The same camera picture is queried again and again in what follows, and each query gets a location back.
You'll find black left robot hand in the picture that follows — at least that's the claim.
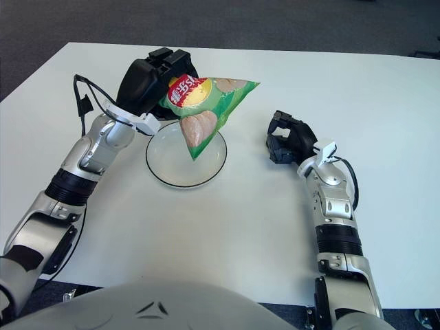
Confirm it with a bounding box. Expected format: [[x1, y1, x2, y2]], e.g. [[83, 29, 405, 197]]
[[115, 48, 200, 121]]

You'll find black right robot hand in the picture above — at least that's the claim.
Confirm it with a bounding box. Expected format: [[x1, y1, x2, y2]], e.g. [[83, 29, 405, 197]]
[[265, 109, 319, 166]]

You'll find green potato chips bag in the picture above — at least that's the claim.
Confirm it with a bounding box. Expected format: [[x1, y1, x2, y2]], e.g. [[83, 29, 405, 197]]
[[157, 73, 262, 161]]

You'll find white plate with black rim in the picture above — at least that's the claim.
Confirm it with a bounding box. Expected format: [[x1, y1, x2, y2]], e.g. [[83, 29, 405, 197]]
[[145, 120, 228, 188]]

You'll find grey caster wheel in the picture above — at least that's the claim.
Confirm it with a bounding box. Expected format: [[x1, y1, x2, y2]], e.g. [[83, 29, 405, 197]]
[[414, 308, 432, 327]]

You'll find grey robot torso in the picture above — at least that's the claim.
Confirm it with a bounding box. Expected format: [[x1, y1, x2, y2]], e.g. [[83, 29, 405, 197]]
[[0, 280, 406, 330]]

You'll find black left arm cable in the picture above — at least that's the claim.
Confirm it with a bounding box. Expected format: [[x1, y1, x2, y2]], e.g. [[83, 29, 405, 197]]
[[32, 74, 120, 292]]

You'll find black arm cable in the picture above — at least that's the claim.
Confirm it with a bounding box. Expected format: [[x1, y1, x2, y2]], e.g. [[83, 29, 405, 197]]
[[333, 156, 360, 210], [32, 74, 120, 292]]

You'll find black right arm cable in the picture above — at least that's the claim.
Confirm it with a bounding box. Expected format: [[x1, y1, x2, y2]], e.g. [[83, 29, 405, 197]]
[[333, 156, 360, 210]]

